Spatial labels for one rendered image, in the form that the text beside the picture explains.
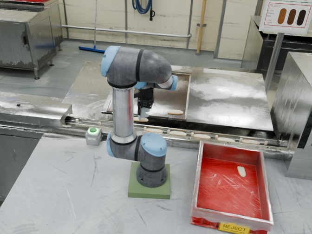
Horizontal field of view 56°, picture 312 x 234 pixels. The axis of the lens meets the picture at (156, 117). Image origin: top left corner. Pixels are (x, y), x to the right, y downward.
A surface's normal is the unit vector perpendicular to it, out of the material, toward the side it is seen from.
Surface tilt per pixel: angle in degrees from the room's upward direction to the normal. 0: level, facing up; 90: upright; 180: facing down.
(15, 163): 90
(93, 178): 0
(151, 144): 10
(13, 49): 89
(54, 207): 0
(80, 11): 90
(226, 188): 0
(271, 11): 90
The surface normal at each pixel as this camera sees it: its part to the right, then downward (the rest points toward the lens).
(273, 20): -0.15, 0.53
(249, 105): 0.01, -0.73
